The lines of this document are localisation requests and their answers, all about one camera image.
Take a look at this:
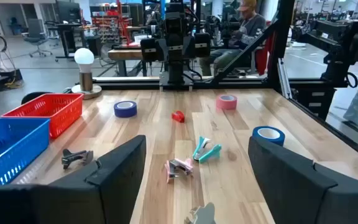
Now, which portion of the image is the red plastic basket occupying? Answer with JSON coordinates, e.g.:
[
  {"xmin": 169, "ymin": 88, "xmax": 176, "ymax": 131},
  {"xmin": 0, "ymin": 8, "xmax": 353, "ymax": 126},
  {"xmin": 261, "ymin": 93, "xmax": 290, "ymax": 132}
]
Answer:
[{"xmin": 1, "ymin": 92, "xmax": 85, "ymax": 139}]

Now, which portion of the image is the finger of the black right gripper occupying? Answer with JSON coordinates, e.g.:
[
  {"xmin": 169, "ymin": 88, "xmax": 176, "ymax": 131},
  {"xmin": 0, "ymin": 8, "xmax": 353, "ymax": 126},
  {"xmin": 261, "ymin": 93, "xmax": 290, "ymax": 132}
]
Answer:
[
  {"xmin": 140, "ymin": 37, "xmax": 160, "ymax": 62},
  {"xmin": 193, "ymin": 32, "xmax": 212, "ymax": 58}
]

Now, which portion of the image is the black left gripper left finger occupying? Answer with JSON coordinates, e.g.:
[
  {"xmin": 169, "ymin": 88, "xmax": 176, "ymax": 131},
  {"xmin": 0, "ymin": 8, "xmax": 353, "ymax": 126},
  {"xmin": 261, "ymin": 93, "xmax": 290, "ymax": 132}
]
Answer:
[{"xmin": 0, "ymin": 134, "xmax": 147, "ymax": 224}]

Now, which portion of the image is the wooden workbench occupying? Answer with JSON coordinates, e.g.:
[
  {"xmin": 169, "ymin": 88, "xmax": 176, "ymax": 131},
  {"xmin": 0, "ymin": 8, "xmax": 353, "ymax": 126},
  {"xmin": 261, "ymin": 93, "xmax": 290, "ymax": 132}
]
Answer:
[{"xmin": 107, "ymin": 48, "xmax": 144, "ymax": 77}]

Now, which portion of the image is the teal staple remover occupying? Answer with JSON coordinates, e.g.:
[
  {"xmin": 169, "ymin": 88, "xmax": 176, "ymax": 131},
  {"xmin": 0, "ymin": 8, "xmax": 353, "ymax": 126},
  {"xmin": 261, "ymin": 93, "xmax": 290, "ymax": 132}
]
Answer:
[{"xmin": 192, "ymin": 136, "xmax": 223, "ymax": 164}]

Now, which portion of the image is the pink toy airplane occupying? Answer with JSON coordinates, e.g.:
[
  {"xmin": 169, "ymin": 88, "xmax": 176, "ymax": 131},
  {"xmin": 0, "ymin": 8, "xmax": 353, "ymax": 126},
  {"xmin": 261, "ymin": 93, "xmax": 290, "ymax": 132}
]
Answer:
[{"xmin": 164, "ymin": 157, "xmax": 195, "ymax": 184}]

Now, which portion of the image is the black aluminium table frame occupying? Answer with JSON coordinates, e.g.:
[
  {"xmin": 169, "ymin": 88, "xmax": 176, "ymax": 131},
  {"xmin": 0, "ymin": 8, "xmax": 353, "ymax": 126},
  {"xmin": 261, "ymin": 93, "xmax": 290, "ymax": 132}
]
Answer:
[{"xmin": 91, "ymin": 0, "xmax": 358, "ymax": 166}]

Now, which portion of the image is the red parts shelf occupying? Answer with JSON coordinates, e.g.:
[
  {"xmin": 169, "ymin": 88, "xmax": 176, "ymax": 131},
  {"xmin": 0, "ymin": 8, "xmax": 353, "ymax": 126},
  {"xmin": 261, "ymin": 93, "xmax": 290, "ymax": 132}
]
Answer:
[{"xmin": 90, "ymin": 7, "xmax": 133, "ymax": 46}]

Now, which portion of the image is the grey office chair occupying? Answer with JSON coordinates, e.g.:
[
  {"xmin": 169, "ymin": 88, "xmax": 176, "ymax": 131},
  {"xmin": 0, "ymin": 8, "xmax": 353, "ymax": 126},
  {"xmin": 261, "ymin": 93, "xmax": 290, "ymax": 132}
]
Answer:
[{"xmin": 22, "ymin": 18, "xmax": 54, "ymax": 58}]

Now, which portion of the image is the white bulb table lamp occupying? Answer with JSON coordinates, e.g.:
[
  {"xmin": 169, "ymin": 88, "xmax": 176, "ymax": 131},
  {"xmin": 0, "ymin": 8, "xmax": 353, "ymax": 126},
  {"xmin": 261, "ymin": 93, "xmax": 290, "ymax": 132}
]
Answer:
[{"xmin": 71, "ymin": 47, "xmax": 103, "ymax": 100}]

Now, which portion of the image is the black desk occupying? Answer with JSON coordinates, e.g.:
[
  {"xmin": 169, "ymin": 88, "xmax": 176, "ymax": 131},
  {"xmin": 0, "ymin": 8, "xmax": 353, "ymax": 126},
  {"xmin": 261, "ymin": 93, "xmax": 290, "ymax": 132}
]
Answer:
[{"xmin": 47, "ymin": 23, "xmax": 99, "ymax": 62}]

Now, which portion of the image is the grey staple remover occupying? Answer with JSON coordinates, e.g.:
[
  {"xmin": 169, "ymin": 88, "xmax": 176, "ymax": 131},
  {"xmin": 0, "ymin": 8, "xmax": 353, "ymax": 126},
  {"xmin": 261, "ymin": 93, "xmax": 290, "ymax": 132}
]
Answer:
[{"xmin": 183, "ymin": 202, "xmax": 217, "ymax": 224}]

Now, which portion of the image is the dark staple remover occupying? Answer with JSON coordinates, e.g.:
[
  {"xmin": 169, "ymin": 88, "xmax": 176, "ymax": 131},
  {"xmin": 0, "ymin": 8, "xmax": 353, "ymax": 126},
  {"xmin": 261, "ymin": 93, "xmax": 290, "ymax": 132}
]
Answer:
[{"xmin": 61, "ymin": 148, "xmax": 94, "ymax": 170}]

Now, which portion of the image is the blue plastic basket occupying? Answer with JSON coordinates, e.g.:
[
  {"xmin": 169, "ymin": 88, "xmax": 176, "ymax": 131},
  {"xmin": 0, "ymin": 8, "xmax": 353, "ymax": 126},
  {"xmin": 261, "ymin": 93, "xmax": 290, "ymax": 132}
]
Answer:
[{"xmin": 0, "ymin": 117, "xmax": 51, "ymax": 186}]

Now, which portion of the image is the person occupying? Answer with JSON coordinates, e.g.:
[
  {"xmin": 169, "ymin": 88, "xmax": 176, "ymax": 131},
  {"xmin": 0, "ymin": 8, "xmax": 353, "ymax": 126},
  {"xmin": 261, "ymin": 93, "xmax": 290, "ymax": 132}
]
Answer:
[{"xmin": 199, "ymin": 0, "xmax": 269, "ymax": 77}]

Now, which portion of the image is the dark blue tape roll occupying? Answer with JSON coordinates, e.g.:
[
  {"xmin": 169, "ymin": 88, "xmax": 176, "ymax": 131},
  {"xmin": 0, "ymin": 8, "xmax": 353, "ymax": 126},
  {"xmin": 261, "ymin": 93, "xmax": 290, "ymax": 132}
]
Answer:
[{"xmin": 113, "ymin": 100, "xmax": 138, "ymax": 118}]

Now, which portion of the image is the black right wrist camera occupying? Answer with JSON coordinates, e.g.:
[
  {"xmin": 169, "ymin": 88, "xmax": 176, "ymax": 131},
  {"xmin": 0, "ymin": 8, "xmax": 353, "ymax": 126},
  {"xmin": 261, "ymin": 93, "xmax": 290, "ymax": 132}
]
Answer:
[{"xmin": 165, "ymin": 17, "xmax": 186, "ymax": 35}]

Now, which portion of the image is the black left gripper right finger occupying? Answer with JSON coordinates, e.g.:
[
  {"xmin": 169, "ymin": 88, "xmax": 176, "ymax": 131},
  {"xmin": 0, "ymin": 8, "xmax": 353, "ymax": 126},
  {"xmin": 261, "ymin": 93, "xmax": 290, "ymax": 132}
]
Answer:
[{"xmin": 247, "ymin": 136, "xmax": 358, "ymax": 224}]

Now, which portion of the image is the small red stapler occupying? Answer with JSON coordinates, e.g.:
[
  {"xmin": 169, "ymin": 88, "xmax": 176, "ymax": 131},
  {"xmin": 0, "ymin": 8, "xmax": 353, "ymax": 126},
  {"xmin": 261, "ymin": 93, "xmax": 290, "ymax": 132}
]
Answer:
[{"xmin": 171, "ymin": 110, "xmax": 186, "ymax": 123}]

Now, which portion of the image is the black metal side stand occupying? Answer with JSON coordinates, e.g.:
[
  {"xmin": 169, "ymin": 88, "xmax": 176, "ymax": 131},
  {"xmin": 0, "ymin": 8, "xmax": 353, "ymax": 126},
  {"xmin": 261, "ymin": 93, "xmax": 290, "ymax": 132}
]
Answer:
[{"xmin": 292, "ymin": 2, "xmax": 358, "ymax": 122}]

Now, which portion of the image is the pink tape roll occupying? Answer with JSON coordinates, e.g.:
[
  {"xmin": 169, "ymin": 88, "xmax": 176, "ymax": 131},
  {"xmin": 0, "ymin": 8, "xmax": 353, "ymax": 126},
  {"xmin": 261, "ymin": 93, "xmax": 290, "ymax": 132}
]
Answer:
[{"xmin": 215, "ymin": 94, "xmax": 238, "ymax": 110}]

